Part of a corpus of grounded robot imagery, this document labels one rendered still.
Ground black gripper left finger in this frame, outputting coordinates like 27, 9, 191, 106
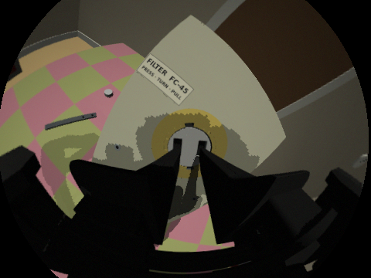
69, 146, 182, 245

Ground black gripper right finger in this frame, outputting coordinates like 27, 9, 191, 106
199, 148, 310, 244

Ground dark grey bar with two pegs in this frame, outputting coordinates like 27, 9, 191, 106
46, 112, 96, 130

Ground dark grey short cylinder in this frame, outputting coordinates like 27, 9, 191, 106
104, 90, 112, 97

